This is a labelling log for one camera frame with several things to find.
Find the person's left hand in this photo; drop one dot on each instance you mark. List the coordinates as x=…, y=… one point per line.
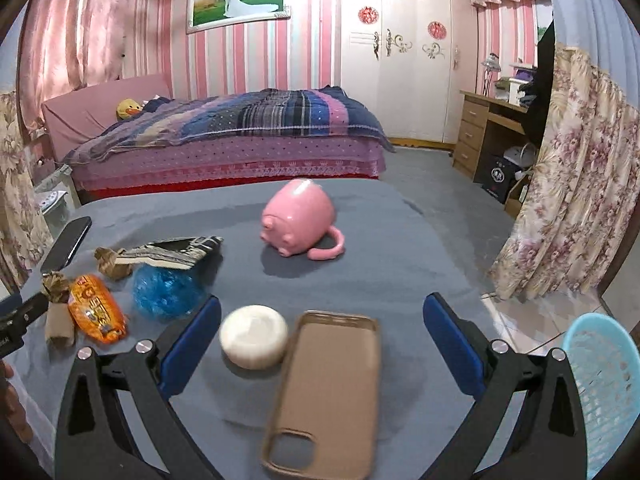
x=15, y=405

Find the red round decal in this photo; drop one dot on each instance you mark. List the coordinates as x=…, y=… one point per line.
x=437, y=29
x=368, y=15

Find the desk lamp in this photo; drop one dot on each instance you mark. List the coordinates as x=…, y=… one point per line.
x=491, y=62

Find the yellow duck plush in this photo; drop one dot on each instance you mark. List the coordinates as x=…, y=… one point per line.
x=129, y=109

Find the grey blue table cloth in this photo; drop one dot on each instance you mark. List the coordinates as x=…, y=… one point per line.
x=375, y=285

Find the black box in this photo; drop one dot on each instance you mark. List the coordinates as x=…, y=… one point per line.
x=495, y=177

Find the torn cardboard tube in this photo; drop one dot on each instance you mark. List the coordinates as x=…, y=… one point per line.
x=59, y=325

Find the orange snack wrapper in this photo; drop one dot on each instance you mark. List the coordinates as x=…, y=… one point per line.
x=95, y=310

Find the blue floral curtain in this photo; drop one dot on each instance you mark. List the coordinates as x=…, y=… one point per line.
x=575, y=160
x=15, y=185

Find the pink window curtain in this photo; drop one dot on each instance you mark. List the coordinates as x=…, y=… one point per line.
x=65, y=35

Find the pink pig mug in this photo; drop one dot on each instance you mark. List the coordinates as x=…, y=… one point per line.
x=300, y=215

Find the brown paper ball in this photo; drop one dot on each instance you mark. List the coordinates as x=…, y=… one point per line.
x=111, y=265

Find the wooden desk with drawers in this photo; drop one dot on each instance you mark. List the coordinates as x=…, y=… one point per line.
x=470, y=130

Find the blue plastic cover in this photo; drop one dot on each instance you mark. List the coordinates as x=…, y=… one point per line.
x=165, y=292

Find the brown paper scrap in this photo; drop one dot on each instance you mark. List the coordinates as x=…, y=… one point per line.
x=56, y=287

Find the white storage box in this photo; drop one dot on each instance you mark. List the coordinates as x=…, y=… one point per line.
x=510, y=91

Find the white round puck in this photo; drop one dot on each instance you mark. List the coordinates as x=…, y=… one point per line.
x=252, y=337

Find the black smartphone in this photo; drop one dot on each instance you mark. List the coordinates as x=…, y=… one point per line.
x=67, y=245

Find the brown cardboard box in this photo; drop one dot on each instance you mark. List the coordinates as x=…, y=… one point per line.
x=520, y=200

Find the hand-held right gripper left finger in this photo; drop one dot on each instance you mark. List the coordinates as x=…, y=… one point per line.
x=192, y=345

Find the striped purple quilt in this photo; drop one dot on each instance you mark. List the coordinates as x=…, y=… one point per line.
x=275, y=115

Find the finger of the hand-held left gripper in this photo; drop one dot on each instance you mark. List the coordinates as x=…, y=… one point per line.
x=27, y=312
x=10, y=304

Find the white wardrobe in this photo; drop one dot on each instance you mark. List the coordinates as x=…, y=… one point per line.
x=410, y=85

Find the pink bed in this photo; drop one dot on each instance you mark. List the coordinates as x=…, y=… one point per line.
x=225, y=162

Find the black hanging garment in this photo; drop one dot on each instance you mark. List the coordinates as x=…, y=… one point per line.
x=542, y=85

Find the dark patterned paper wrapper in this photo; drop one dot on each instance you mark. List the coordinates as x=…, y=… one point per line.
x=175, y=255

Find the light blue plastic basket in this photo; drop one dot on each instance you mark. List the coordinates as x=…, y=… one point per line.
x=600, y=385

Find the tan phone case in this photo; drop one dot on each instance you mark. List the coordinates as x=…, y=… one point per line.
x=325, y=385

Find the framed wall picture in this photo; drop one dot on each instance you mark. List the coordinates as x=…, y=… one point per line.
x=235, y=0

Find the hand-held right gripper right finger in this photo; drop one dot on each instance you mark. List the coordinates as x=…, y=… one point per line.
x=452, y=345

